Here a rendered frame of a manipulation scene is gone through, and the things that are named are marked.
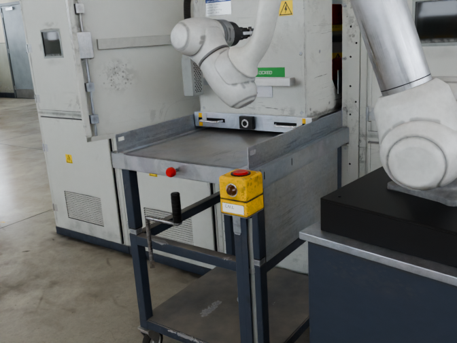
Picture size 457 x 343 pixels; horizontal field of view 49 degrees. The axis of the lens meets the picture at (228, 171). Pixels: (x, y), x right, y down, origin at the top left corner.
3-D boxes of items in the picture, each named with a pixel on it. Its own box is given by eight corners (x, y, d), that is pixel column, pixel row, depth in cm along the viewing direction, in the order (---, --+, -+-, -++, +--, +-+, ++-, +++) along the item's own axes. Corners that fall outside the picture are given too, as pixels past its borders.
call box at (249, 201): (247, 220, 120) (245, 179, 117) (220, 214, 124) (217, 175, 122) (264, 209, 126) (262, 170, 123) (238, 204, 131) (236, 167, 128)
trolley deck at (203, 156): (259, 190, 144) (258, 170, 143) (113, 167, 179) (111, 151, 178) (349, 141, 197) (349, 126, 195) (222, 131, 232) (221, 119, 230)
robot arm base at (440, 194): (500, 182, 124) (503, 161, 122) (454, 207, 111) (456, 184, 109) (432, 167, 137) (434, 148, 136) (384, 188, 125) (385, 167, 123)
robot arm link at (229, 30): (226, 50, 145) (237, 49, 149) (224, 18, 142) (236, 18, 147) (201, 51, 150) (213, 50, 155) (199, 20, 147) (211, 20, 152)
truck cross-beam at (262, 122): (311, 134, 179) (311, 118, 177) (194, 125, 209) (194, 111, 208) (317, 131, 182) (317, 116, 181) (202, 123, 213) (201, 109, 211)
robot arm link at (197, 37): (192, 33, 150) (216, 68, 148) (157, 35, 138) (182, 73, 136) (213, 8, 143) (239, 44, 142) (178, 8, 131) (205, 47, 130)
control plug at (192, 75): (193, 96, 193) (190, 50, 188) (183, 96, 196) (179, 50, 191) (205, 94, 199) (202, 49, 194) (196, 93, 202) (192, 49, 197)
